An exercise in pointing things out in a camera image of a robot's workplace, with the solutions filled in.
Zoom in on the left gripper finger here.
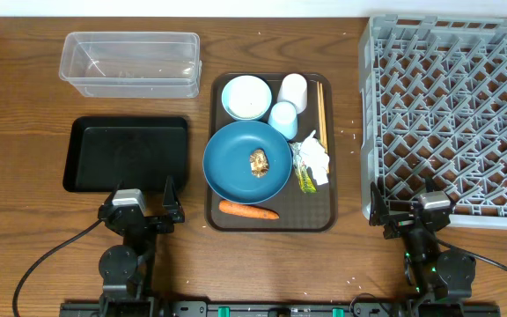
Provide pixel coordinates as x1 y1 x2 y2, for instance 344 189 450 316
162 176 183 213
108 181 124 203

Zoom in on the orange carrot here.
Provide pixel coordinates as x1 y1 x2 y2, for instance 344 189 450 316
218 201 280 220

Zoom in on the dark blue plate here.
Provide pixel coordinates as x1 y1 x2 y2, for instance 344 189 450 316
202 121 292 204

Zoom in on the brown food scrap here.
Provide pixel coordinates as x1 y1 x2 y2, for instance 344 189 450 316
249 149 269 178

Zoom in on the light blue bowl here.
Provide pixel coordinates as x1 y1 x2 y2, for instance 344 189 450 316
221 75 272 121

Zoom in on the white rice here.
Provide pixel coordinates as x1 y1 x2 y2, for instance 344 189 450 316
229 76 267 118

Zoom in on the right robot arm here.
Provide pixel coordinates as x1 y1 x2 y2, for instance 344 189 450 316
369 179 476 316

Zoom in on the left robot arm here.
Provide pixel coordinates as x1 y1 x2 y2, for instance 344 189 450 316
98 176 185 317

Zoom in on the grey dishwasher rack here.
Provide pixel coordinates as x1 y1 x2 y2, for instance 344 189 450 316
358 14 507 230

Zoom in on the black plastic tray bin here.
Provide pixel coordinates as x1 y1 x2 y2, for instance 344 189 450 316
62 116 188 193

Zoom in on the yellow green snack wrapper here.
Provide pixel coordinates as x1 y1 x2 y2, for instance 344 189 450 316
289 143 317 194

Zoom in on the crumpled white tissue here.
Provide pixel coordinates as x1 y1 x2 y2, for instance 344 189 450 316
300 130 329 186

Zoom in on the clear plastic bin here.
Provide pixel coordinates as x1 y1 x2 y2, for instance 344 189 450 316
59 32 202 99

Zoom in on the brown serving tray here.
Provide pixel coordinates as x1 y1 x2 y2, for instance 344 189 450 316
205 73 338 232

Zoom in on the light blue plastic cup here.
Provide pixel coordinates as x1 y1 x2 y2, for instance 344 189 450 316
268 101 298 140

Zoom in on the right wooden chopstick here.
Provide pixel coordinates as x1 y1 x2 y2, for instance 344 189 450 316
319 81 331 174

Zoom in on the wooden chopstick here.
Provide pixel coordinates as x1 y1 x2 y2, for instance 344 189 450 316
316 81 327 151
319 81 331 174

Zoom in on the left wooden chopstick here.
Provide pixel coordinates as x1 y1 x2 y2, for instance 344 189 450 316
316 81 327 151

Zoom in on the pink plastic cup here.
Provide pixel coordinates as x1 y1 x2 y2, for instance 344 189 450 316
277 73 308 114

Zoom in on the left black cable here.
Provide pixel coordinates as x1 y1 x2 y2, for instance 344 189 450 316
11 218 105 317

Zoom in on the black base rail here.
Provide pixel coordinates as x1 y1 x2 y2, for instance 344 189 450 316
58 300 502 317

